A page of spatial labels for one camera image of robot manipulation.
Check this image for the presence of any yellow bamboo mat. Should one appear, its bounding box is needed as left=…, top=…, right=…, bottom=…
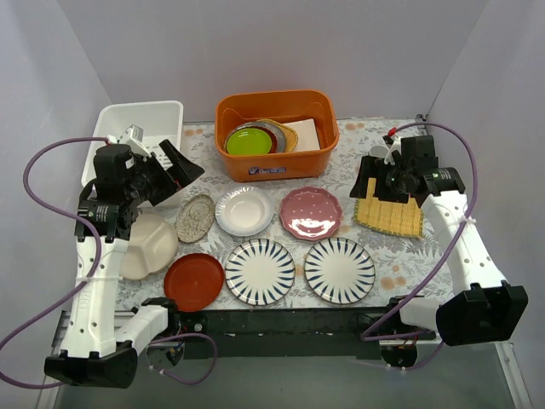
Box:
left=353, top=178, right=424, bottom=239

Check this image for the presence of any blue striped plate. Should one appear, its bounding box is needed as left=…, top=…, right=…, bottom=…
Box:
left=224, top=239, right=295, bottom=307
left=303, top=238, right=376, bottom=305

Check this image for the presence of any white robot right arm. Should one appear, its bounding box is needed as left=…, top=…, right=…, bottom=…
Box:
left=350, top=135, right=528, bottom=346

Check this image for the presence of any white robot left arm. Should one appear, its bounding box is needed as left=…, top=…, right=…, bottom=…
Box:
left=44, top=140, right=204, bottom=389

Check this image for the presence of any white plastic bin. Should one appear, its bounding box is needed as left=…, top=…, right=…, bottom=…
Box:
left=79, top=101, right=183, bottom=214

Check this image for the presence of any orange plastic bin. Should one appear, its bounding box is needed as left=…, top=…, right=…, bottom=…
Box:
left=215, top=89, right=340, bottom=182

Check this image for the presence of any small patterned mug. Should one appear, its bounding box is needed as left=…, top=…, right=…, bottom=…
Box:
left=369, top=145, right=390, bottom=164

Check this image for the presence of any speckled oval dish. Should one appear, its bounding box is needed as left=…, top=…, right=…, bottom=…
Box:
left=175, top=194, right=215, bottom=244

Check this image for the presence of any cream divided plate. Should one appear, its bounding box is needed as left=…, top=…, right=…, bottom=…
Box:
left=120, top=214, right=178, bottom=280

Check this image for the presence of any lime green plate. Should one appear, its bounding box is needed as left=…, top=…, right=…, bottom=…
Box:
left=226, top=128, right=273, bottom=156

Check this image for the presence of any white square plate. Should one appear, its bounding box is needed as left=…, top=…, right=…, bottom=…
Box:
left=285, top=118, right=320, bottom=152

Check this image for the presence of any white round plate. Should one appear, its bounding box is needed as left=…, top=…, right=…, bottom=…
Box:
left=215, top=186, right=274, bottom=237

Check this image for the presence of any pink polka dot plate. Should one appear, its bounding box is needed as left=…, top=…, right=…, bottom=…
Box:
left=279, top=187, right=342, bottom=241

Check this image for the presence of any floral table mat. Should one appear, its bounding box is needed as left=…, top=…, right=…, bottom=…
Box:
left=116, top=118, right=452, bottom=311

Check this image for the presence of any yellow woven basket plate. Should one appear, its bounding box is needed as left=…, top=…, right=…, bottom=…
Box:
left=257, top=118, right=298, bottom=153

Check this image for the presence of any grey rimmed plate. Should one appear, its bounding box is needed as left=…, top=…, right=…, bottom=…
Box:
left=224, top=119, right=286, bottom=156

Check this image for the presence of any red round plate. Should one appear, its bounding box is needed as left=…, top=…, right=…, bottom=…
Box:
left=163, top=253, right=225, bottom=313

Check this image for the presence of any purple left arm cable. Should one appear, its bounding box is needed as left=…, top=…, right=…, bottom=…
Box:
left=0, top=135, right=218, bottom=389

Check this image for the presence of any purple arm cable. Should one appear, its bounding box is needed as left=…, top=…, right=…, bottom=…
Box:
left=359, top=122, right=479, bottom=372
left=0, top=135, right=218, bottom=389

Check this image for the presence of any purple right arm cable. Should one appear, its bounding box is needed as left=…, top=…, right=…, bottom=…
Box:
left=359, top=122, right=479, bottom=372

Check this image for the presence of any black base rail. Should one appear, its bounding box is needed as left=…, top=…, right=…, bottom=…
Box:
left=131, top=297, right=438, bottom=367

